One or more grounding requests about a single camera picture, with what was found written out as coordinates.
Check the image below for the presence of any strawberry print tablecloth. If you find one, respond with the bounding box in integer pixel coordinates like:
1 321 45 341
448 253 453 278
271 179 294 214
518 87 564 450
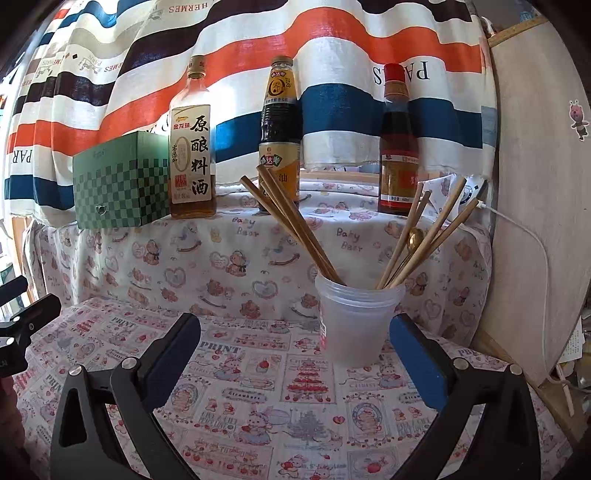
11 295 573 480

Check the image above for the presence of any white electric device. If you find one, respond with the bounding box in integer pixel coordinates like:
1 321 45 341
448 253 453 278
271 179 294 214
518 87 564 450
455 178 488 208

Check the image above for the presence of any red cap sauce bottle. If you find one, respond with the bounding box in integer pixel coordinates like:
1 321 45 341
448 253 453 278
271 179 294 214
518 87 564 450
378 63 421 216

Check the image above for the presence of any green checkered box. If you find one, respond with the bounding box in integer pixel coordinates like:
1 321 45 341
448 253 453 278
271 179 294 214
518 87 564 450
72 130 172 230

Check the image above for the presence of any beige wooden board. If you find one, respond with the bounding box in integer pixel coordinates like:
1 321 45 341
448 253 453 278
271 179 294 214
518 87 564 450
475 14 591 444

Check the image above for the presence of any wooden rail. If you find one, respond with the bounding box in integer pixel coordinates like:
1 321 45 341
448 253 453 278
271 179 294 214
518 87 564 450
300 170 393 184

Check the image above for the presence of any dark oyster sauce bottle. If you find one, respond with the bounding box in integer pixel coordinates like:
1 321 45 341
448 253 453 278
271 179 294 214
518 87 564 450
257 55 303 214

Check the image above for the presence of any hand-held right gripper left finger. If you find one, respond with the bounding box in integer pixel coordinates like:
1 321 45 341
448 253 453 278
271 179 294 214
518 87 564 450
50 313 201 480

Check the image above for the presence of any gold metal spoon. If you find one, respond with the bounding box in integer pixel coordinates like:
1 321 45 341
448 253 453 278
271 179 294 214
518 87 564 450
390 227 426 288

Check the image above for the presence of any cooking wine bottle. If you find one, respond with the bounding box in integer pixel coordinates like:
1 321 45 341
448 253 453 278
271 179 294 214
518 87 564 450
168 54 218 220

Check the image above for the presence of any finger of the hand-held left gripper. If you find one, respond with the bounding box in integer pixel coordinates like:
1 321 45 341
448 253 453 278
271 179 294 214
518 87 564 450
0 276 28 306
0 294 62 352

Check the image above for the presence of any translucent plastic cup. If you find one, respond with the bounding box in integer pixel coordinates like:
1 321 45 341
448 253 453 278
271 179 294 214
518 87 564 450
315 272 407 368

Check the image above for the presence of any striped curtain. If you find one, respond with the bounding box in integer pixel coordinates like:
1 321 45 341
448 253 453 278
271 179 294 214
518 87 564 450
0 0 499 227

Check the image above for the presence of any cartoon sticker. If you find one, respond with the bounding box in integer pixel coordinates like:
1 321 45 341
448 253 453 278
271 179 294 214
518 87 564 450
569 99 590 140

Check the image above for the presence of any white cable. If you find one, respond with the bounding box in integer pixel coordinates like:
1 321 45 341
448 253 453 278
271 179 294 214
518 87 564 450
480 203 573 416

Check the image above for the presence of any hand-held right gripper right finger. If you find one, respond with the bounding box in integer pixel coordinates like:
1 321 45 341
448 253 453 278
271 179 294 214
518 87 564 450
389 314 541 480

